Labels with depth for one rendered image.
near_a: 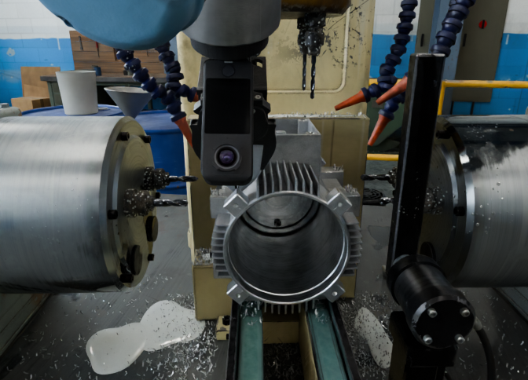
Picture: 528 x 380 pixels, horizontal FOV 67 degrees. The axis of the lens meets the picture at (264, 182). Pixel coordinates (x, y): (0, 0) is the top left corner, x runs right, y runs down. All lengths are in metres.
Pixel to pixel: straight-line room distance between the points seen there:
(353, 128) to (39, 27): 6.45
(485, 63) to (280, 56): 5.20
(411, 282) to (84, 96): 2.31
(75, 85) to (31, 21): 4.50
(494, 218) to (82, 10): 0.47
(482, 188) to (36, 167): 0.52
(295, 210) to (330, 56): 0.29
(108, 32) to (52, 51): 6.64
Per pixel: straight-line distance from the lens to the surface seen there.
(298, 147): 0.54
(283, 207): 0.69
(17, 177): 0.54
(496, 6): 5.90
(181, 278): 0.87
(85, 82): 2.56
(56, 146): 0.54
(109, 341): 0.74
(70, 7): 0.21
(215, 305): 0.73
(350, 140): 0.68
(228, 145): 0.35
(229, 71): 0.38
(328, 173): 0.61
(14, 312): 0.80
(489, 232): 0.54
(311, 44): 0.53
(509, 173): 0.55
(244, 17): 0.33
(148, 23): 0.19
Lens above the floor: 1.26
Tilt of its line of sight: 19 degrees down
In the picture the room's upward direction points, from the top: straight up
